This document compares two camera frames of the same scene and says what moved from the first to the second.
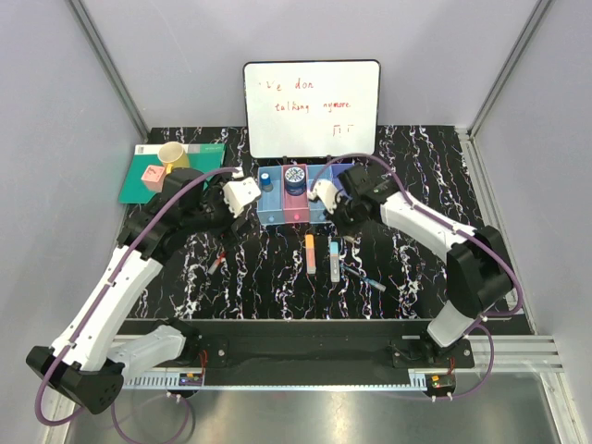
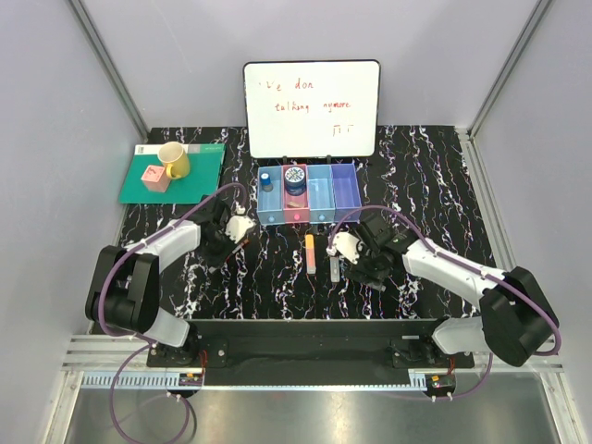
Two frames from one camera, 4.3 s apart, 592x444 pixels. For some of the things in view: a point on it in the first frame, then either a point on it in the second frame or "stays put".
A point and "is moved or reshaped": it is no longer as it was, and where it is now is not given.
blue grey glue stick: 266,184 stays put
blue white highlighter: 334,262 stays put
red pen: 218,262 is moved or reshaped
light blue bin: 270,209 stays put
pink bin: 295,207 stays put
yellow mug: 173,155 stays put
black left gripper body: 235,234 -> 214,252
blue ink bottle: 295,181 stays put
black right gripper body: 348,217 -> 369,265
